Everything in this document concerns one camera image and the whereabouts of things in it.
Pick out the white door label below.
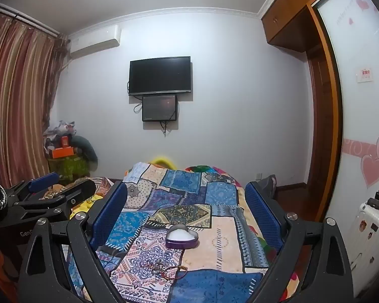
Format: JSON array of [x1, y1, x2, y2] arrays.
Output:
[[356, 67, 374, 83]]

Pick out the dark beaded bracelet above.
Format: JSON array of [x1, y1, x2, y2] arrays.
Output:
[[139, 257, 165, 274]]

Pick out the dark bag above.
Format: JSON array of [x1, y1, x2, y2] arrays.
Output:
[[257, 174, 277, 197]]

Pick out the purple heart-shaped jewelry box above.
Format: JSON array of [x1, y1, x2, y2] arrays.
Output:
[[165, 224, 198, 249]]

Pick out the black wall television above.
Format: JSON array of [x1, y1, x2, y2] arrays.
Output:
[[128, 56, 192, 96]]

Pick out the green patterned bag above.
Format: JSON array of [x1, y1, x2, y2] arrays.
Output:
[[48, 155, 90, 179]]

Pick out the striped red curtain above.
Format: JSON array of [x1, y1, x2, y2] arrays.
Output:
[[0, 6, 68, 190]]

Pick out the small black wall monitor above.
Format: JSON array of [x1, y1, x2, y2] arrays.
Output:
[[141, 94, 178, 122]]

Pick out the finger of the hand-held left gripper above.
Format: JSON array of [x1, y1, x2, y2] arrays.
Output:
[[6, 179, 97, 224], [6, 171, 60, 201]]

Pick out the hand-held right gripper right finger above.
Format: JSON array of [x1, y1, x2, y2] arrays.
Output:
[[245, 181, 354, 303]]

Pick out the orange box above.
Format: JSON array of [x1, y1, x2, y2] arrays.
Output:
[[49, 146, 75, 159]]

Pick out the white suitcase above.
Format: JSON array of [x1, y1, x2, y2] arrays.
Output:
[[347, 200, 379, 298]]

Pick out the white wardrobe door with hearts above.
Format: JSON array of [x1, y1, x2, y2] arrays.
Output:
[[313, 0, 379, 223]]

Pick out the white air conditioner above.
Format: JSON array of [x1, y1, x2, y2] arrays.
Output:
[[68, 25, 122, 59]]

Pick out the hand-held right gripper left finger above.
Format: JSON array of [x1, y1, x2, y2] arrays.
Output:
[[17, 181, 128, 303]]

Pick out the dark green cushion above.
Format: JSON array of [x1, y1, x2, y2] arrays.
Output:
[[72, 135, 98, 168]]

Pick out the orange patterned pillow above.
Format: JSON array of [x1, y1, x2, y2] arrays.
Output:
[[39, 177, 112, 201]]

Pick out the multicolour bed sheet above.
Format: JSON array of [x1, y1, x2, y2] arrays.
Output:
[[184, 163, 299, 302]]

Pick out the patchwork printed blanket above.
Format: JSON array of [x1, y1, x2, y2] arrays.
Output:
[[65, 162, 270, 303]]

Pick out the wooden overhead cabinet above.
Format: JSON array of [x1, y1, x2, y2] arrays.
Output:
[[261, 0, 346, 46]]

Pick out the beaded bracelets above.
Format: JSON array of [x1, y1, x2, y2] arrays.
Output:
[[159, 266, 189, 281]]

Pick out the wrapped bouquet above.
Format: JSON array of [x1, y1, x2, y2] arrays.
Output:
[[43, 120, 76, 147]]

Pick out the yellow fabric item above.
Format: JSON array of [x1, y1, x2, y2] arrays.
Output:
[[148, 155, 178, 168]]

